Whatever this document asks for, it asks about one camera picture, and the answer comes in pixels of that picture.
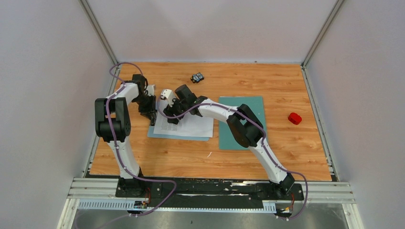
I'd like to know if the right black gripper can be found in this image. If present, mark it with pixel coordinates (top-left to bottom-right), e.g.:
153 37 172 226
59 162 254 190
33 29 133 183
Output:
164 95 189 125

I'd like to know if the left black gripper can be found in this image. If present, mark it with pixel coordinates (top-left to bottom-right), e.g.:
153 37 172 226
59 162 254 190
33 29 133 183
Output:
134 94 158 120

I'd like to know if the light blue clipboard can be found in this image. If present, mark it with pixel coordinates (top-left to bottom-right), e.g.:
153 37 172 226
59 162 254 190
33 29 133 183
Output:
147 126 210 141

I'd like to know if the paper sheet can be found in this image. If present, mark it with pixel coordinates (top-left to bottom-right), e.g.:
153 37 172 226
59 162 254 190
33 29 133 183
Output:
154 113 213 138

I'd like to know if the green file folder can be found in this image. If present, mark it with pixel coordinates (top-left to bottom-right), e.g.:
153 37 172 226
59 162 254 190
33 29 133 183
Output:
218 96 266 150

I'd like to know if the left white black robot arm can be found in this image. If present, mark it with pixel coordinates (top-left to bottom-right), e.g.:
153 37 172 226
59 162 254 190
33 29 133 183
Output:
95 74 157 198

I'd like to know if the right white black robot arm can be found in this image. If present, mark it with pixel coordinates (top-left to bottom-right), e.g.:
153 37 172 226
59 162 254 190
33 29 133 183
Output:
160 84 295 199

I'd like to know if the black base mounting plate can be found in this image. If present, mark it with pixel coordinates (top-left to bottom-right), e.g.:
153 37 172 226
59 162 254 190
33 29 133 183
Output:
115 177 304 209

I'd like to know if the small red object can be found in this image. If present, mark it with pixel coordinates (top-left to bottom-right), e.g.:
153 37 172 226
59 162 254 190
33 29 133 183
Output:
288 112 302 125

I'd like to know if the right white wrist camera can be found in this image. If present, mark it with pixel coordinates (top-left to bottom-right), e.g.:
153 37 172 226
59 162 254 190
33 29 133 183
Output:
160 89 176 107

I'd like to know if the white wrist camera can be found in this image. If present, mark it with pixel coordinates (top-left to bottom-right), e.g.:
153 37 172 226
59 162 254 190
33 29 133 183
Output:
160 89 176 107
145 84 156 97

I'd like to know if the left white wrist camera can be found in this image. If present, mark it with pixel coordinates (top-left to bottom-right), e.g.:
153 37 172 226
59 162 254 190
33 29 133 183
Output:
145 84 156 97

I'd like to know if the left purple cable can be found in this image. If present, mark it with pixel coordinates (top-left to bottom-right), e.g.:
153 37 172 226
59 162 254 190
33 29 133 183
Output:
104 62 177 219

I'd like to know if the aluminium frame rail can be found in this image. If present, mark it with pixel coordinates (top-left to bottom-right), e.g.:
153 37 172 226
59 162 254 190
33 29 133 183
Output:
68 178 355 213

